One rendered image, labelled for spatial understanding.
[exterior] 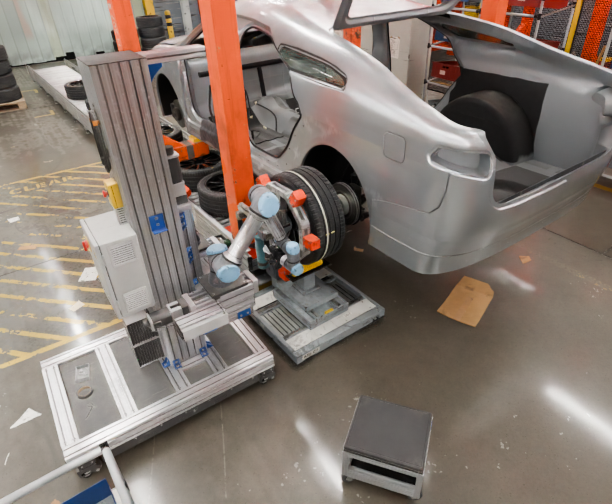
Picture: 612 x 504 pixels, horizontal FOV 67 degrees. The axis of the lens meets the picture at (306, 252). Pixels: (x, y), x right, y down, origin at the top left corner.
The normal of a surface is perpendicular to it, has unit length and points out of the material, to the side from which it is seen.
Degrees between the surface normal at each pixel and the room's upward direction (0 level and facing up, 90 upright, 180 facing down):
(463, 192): 89
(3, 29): 90
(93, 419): 0
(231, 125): 90
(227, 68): 90
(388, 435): 0
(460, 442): 0
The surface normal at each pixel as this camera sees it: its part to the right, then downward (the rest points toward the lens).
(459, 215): -0.07, 0.54
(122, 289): 0.56, 0.44
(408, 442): -0.04, -0.83
